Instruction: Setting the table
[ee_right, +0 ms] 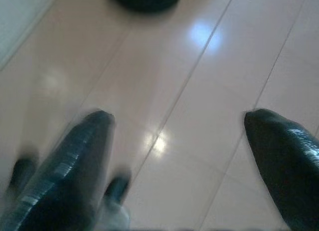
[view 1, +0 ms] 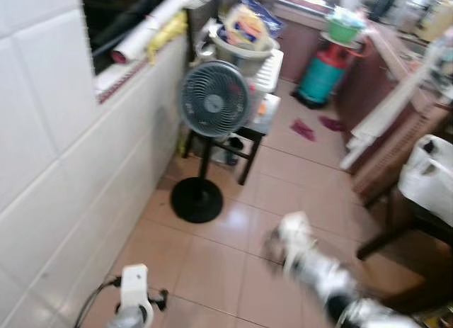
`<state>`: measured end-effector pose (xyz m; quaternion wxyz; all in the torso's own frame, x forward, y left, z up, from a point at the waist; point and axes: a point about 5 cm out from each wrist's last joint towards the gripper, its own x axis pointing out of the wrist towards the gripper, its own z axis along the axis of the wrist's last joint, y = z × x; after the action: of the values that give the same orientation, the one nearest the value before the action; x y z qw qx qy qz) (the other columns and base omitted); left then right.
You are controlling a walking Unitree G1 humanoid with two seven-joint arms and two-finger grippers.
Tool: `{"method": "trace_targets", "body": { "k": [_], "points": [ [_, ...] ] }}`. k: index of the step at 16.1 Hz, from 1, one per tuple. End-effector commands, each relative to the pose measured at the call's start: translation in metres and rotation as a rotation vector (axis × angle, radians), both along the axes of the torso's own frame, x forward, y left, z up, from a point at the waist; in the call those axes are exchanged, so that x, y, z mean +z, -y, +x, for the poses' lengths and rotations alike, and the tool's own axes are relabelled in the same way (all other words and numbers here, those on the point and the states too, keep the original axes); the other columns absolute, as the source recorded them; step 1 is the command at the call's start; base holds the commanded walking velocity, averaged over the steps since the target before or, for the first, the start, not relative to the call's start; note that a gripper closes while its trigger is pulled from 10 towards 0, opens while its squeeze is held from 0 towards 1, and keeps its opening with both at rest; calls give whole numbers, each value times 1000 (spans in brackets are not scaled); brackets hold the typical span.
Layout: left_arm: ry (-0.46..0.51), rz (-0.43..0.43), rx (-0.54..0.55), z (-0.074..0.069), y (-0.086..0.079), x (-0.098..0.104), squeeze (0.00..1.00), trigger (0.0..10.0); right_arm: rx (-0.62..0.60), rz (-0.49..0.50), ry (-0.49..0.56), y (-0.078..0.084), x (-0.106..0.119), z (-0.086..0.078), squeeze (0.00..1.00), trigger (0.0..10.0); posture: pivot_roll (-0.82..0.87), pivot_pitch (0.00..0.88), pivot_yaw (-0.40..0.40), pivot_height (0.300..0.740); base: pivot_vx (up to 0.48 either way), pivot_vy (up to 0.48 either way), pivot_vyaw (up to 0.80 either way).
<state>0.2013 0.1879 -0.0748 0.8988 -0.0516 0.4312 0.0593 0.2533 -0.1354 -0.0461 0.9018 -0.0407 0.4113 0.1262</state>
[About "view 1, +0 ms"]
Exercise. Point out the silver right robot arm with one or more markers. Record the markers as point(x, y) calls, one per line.
point(327, 280)

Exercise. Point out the black low stool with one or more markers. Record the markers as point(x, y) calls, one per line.
point(249, 140)

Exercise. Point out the dark red slipper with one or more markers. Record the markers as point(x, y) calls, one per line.
point(333, 123)
point(303, 129)

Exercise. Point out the dark wooden chair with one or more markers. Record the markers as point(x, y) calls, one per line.
point(407, 232)

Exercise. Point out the grey standing fan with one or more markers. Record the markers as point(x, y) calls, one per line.
point(214, 99)

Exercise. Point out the white plastic basket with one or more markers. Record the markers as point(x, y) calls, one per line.
point(270, 71)

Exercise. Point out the teal gas cylinder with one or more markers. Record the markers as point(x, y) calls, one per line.
point(322, 76)

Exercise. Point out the long white board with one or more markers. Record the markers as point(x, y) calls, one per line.
point(389, 112)

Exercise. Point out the brown wooden counter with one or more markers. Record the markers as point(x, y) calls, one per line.
point(368, 87)

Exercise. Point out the grey plastic basin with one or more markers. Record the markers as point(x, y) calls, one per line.
point(241, 57)

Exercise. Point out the yellow blue snack bag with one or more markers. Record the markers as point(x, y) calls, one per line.
point(248, 27)

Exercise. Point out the green plastic bowl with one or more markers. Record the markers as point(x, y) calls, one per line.
point(344, 30)

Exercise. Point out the yellow bunch on sill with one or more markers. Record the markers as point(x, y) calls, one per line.
point(168, 36)

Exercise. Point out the rolled white paper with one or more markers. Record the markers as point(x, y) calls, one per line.
point(150, 27)

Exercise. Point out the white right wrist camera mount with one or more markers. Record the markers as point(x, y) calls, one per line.
point(296, 232)

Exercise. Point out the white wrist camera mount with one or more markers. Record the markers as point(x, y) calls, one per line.
point(296, 232)
point(134, 285)

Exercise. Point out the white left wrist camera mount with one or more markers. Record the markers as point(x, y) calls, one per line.
point(134, 285)

